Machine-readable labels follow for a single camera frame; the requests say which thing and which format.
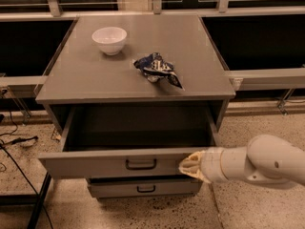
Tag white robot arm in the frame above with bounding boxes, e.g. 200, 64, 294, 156
178, 135, 305, 189

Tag black drawer handle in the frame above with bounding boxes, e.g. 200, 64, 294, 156
125, 159, 157, 171
136, 185, 155, 194

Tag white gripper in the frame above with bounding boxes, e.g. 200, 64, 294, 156
179, 147, 227, 183

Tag black floor cable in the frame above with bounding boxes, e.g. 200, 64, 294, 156
0, 110, 55, 229

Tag black stand leg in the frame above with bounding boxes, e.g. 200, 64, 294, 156
27, 174, 51, 229

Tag crumpled blue white snack bag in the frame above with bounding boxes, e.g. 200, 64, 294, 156
132, 52, 183, 89

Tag black top drawer handle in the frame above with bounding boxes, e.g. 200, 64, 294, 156
125, 159, 157, 171

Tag grey drawer cabinet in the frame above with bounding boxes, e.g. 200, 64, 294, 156
36, 15, 235, 198

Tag black bottom drawer handle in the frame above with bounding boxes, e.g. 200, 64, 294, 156
136, 185, 155, 194

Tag grey top drawer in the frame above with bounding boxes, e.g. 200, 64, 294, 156
39, 103, 217, 179

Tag metal window railing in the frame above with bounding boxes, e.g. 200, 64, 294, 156
0, 0, 305, 116

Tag white ceramic bowl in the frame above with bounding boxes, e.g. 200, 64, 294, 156
91, 27, 128, 55

